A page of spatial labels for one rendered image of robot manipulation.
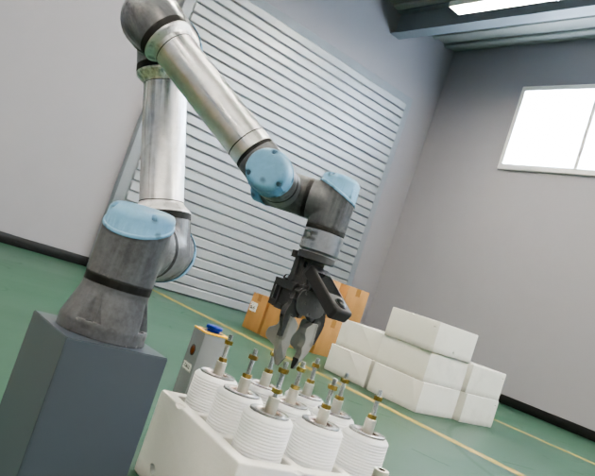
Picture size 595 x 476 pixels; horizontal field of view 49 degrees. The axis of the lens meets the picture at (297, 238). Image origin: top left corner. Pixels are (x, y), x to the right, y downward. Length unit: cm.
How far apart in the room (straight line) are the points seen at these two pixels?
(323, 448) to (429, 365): 273
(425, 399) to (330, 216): 289
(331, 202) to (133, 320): 40
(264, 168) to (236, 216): 580
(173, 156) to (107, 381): 44
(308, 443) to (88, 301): 47
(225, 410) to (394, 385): 283
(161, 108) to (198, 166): 530
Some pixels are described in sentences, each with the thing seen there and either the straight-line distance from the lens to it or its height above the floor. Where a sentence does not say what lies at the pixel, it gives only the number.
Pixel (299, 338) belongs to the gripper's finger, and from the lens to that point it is 124.
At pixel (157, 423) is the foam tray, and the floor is 12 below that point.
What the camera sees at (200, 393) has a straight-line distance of 140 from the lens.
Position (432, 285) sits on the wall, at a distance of 789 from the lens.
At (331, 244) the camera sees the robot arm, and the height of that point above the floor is 58.
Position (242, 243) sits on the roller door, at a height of 69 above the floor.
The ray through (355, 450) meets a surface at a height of 22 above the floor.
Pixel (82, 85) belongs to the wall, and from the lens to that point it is 625.
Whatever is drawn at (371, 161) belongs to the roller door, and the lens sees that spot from 795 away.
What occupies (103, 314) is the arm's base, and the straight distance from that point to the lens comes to 111.
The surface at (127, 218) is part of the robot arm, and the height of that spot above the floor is 50.
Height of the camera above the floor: 49
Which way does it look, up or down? 4 degrees up
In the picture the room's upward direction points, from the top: 19 degrees clockwise
